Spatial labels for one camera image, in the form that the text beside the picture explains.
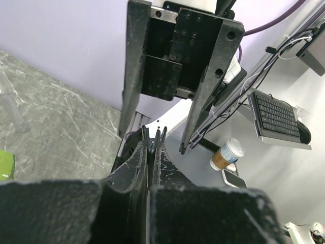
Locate black bag clip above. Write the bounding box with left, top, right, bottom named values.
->
left=142, top=125, right=167, bottom=154

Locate black computer mouse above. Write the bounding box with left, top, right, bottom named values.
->
left=297, top=120, right=311, bottom=144

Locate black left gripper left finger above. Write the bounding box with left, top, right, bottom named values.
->
left=1, top=142, right=147, bottom=243

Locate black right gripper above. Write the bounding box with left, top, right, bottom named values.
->
left=118, top=1, right=245, bottom=154

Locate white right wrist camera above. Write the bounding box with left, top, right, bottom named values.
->
left=222, top=55, right=241, bottom=84

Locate grey mounted box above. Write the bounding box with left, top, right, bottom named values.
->
left=296, top=23, right=325, bottom=76

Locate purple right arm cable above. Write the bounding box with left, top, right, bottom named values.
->
left=237, top=0, right=309, bottom=64

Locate white smartphone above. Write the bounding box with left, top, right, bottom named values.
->
left=221, top=169, right=247, bottom=189

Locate green litter bag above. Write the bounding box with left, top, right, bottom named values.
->
left=0, top=150, right=15, bottom=180

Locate black computer keyboard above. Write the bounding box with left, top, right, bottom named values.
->
left=249, top=91, right=300, bottom=143

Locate clear plastic scoop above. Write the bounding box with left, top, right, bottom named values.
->
left=1, top=70, right=28, bottom=133

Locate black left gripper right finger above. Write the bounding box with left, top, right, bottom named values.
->
left=149, top=146, right=284, bottom=243

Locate paper coffee cup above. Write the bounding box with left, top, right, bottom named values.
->
left=209, top=138, right=245, bottom=171

